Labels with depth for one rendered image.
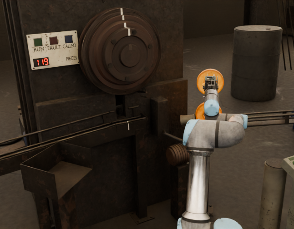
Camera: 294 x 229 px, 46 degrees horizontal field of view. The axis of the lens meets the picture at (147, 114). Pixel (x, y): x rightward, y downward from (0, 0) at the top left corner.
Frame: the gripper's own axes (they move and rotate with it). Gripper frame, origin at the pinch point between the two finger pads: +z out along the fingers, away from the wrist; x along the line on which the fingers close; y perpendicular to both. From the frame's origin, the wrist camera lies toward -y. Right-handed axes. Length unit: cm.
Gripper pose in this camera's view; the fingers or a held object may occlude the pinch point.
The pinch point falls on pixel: (210, 79)
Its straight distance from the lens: 208.5
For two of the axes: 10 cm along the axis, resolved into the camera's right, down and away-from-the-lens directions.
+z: 1.3, -5.9, 8.0
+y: -0.6, -8.1, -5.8
